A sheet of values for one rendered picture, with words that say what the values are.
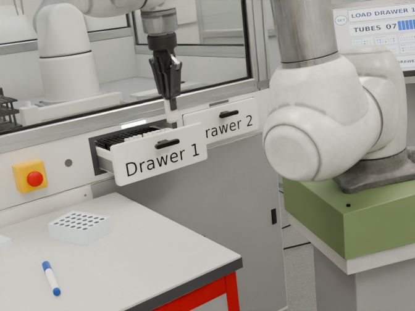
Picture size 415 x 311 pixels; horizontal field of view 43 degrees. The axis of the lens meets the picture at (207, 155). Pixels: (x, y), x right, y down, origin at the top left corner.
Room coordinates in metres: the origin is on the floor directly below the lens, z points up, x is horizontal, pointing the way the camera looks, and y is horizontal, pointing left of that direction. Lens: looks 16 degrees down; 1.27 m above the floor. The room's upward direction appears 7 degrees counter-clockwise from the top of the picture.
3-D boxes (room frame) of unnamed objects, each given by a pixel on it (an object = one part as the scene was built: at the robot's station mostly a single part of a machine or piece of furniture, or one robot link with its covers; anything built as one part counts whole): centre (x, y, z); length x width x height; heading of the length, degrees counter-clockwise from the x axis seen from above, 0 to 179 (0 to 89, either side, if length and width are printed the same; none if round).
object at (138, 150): (1.42, 0.13, 0.87); 0.29 x 0.02 x 0.11; 124
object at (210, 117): (1.71, -0.06, 0.87); 0.29 x 0.02 x 0.11; 124
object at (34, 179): (1.31, 0.45, 0.88); 0.04 x 0.03 x 0.04; 124
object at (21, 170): (1.33, 0.46, 0.88); 0.07 x 0.05 x 0.07; 124
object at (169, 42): (1.39, 0.08, 1.15); 0.08 x 0.07 x 0.09; 34
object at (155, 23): (1.39, 0.08, 1.22); 0.09 x 0.09 x 0.06
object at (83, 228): (1.18, 0.32, 0.78); 0.12 x 0.08 x 0.04; 56
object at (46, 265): (0.96, 0.34, 0.77); 0.14 x 0.02 x 0.02; 23
